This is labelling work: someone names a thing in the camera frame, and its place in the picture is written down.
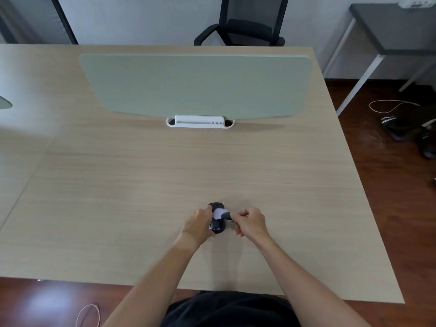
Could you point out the black mesh office chair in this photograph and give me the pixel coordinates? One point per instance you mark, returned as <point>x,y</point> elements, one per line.
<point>252,28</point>

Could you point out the white divider bracket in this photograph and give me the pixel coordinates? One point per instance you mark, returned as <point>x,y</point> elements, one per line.
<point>199,121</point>

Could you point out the person's left hand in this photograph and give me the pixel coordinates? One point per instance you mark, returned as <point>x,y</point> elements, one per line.
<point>196,228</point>

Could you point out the person's right hand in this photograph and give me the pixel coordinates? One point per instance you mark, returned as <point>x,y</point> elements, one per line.
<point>253,224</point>

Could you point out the black framed mesh panel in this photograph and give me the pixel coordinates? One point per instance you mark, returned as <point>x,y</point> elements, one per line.
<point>37,18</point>

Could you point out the person's right forearm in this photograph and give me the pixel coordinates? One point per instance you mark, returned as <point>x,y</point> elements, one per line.
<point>306,286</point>

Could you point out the person's black shorts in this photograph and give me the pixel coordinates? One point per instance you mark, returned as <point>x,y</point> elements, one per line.
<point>231,313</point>

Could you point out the grey table with white legs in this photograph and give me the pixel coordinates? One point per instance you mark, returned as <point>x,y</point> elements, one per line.
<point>398,27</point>

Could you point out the black brush with white bristles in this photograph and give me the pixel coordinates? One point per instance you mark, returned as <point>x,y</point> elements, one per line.
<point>219,213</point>

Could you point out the black slipper with white stripes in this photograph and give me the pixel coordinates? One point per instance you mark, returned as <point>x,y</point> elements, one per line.
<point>390,124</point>

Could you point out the black computer mouse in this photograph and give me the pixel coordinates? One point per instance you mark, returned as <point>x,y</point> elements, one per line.
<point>218,228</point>

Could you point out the person's left forearm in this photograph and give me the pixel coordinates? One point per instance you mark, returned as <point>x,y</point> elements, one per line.
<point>150,292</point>

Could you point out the green desk divider panel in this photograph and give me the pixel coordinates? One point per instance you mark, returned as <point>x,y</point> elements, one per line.
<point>5,103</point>
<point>197,85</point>

